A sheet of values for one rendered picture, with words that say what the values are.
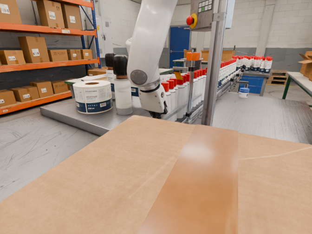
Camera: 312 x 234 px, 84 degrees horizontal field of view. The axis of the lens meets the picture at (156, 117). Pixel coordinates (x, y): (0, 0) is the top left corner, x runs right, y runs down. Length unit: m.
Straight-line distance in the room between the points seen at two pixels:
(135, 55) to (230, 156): 0.35
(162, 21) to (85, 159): 0.39
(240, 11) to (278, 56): 2.27
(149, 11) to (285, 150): 0.41
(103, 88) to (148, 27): 0.57
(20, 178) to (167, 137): 0.59
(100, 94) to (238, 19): 7.79
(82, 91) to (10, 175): 0.47
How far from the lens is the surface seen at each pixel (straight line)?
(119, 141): 0.19
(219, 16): 0.80
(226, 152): 0.18
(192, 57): 0.72
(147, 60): 0.46
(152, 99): 0.61
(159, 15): 0.49
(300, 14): 8.48
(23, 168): 0.76
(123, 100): 0.90
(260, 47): 8.29
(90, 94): 0.96
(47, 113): 1.19
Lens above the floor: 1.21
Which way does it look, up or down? 22 degrees down
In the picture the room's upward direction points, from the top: straight up
